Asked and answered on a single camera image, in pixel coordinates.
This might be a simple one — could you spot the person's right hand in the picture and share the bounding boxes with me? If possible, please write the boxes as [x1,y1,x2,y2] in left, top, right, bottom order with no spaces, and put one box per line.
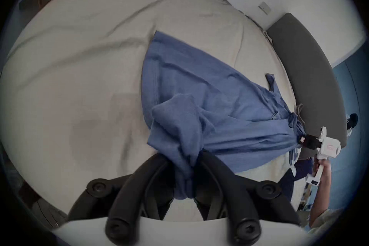
[313,157,332,180]

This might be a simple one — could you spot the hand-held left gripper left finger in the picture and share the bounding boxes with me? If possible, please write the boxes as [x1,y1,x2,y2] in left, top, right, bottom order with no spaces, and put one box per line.
[68,153,175,246]

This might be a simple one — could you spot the blue shirt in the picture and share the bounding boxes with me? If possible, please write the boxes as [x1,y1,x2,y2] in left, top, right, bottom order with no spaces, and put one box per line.
[141,31,306,200]

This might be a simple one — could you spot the person's right forearm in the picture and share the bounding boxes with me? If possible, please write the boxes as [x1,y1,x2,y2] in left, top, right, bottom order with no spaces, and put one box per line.
[309,173,332,225]

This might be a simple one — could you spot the bed with beige sheet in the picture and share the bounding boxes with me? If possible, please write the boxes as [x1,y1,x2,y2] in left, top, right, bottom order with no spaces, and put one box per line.
[0,0,303,229]

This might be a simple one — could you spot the person's body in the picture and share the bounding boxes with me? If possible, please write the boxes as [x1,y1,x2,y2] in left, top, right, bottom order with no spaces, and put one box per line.
[309,207,344,234]

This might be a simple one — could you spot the dark grey padded headboard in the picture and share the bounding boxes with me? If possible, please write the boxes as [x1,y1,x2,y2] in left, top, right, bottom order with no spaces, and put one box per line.
[266,13,348,159]

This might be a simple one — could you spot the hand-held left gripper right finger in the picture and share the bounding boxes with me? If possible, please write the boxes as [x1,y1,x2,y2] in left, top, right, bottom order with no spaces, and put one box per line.
[193,150,301,246]

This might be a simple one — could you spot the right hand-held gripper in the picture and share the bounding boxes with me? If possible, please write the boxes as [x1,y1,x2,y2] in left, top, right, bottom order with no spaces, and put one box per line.
[298,127,342,186]

